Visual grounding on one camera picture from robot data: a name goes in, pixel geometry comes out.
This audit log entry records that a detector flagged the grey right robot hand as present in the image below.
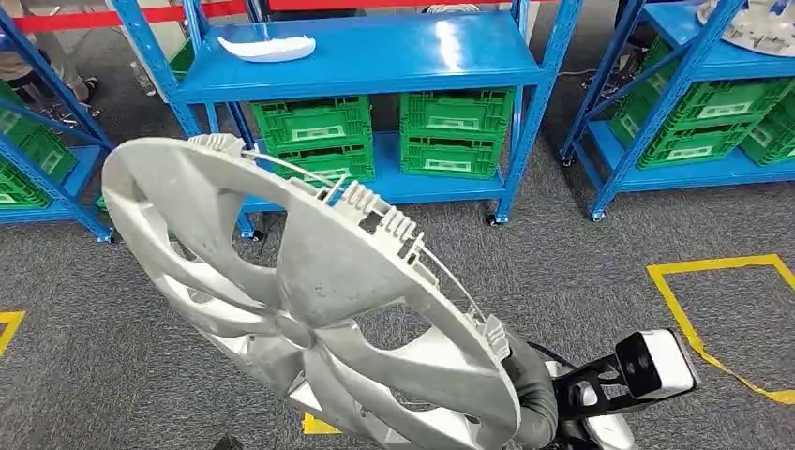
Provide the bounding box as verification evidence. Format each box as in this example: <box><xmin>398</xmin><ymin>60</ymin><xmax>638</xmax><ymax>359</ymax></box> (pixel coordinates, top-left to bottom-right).
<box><xmin>500</xmin><ymin>323</ymin><xmax>561</xmax><ymax>450</ymax></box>

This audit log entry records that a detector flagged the silver plastic hubcap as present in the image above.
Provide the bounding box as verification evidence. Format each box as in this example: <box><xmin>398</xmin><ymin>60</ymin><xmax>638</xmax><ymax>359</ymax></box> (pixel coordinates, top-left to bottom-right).
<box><xmin>100</xmin><ymin>133</ymin><xmax>521</xmax><ymax>450</ymax></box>
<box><xmin>697</xmin><ymin>0</ymin><xmax>795</xmax><ymax>58</ymax></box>

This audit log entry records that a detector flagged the yellow floor tape square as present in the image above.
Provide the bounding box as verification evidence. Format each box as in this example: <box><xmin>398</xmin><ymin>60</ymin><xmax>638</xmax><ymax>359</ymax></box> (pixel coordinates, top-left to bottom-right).
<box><xmin>645</xmin><ymin>254</ymin><xmax>795</xmax><ymax>405</ymax></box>
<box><xmin>0</xmin><ymin>310</ymin><xmax>26</xmax><ymax>358</ymax></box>
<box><xmin>302</xmin><ymin>412</ymin><xmax>343</xmax><ymax>436</ymax></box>

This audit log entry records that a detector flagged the green plastic crate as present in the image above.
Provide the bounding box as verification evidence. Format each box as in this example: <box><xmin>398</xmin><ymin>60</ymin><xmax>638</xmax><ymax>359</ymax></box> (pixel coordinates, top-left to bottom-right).
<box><xmin>398</xmin><ymin>88</ymin><xmax>517</xmax><ymax>141</ymax></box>
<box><xmin>642</xmin><ymin>77</ymin><xmax>795</xmax><ymax>133</ymax></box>
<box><xmin>609</xmin><ymin>37</ymin><xmax>682</xmax><ymax>147</ymax></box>
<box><xmin>636</xmin><ymin>121</ymin><xmax>756</xmax><ymax>170</ymax></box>
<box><xmin>270</xmin><ymin>139</ymin><xmax>376</xmax><ymax>185</ymax></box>
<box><xmin>0</xmin><ymin>162</ymin><xmax>53</xmax><ymax>209</ymax></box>
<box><xmin>400</xmin><ymin>133</ymin><xmax>514</xmax><ymax>181</ymax></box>
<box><xmin>251</xmin><ymin>96</ymin><xmax>374</xmax><ymax>154</ymax></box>
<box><xmin>739</xmin><ymin>86</ymin><xmax>795</xmax><ymax>167</ymax></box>
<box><xmin>0</xmin><ymin>108</ymin><xmax>79</xmax><ymax>185</ymax></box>

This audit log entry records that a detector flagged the blue metal shelf rack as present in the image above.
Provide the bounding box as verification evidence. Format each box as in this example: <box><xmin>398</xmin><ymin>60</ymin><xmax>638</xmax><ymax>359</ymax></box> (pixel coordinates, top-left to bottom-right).
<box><xmin>0</xmin><ymin>6</ymin><xmax>116</xmax><ymax>244</ymax></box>
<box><xmin>559</xmin><ymin>0</ymin><xmax>795</xmax><ymax>223</ymax></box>
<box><xmin>112</xmin><ymin>0</ymin><xmax>582</xmax><ymax>240</ymax></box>

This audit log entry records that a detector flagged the white curved car part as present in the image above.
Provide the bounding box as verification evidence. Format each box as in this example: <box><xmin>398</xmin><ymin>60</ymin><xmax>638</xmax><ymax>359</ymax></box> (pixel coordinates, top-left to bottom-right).
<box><xmin>217</xmin><ymin>34</ymin><xmax>317</xmax><ymax>64</ymax></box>

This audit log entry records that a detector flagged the red barrier tape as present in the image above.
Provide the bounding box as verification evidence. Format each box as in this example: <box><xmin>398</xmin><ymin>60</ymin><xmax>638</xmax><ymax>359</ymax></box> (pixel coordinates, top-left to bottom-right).
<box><xmin>12</xmin><ymin>0</ymin><xmax>561</xmax><ymax>34</ymax></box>

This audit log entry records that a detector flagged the person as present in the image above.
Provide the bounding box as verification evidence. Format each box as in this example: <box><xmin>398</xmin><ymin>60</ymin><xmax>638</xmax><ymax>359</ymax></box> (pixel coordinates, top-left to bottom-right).
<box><xmin>0</xmin><ymin>0</ymin><xmax>99</xmax><ymax>107</ymax></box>

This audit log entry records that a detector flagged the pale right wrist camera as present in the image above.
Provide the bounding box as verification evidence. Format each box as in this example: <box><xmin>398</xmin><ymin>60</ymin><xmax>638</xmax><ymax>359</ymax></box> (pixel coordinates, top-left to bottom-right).
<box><xmin>614</xmin><ymin>329</ymin><xmax>702</xmax><ymax>400</ymax></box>

